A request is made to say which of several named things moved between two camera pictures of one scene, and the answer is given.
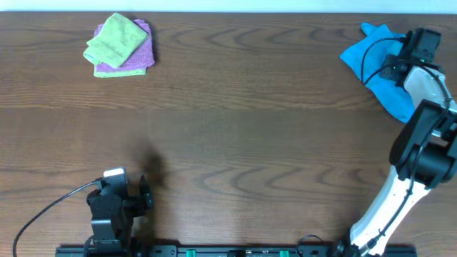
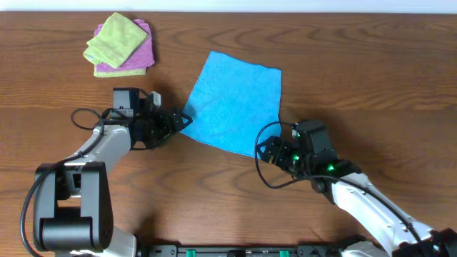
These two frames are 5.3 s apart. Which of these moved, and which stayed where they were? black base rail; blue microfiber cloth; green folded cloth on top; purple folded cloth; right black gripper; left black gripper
Moved: blue microfiber cloth; left black gripper; right black gripper
Stayed: black base rail; green folded cloth on top; purple folded cloth
